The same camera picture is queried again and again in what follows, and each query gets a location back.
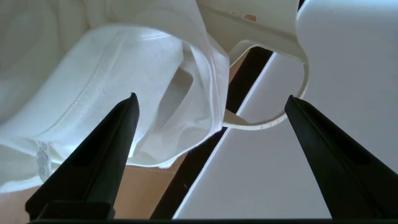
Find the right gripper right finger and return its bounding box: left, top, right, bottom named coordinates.
left=284, top=95, right=398, bottom=219

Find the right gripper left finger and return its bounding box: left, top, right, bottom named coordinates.
left=24, top=92, right=140, bottom=220

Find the white garment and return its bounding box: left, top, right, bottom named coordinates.
left=0, top=0, right=231, bottom=194

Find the white laundry basket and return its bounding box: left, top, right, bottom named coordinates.
left=0, top=0, right=310, bottom=131

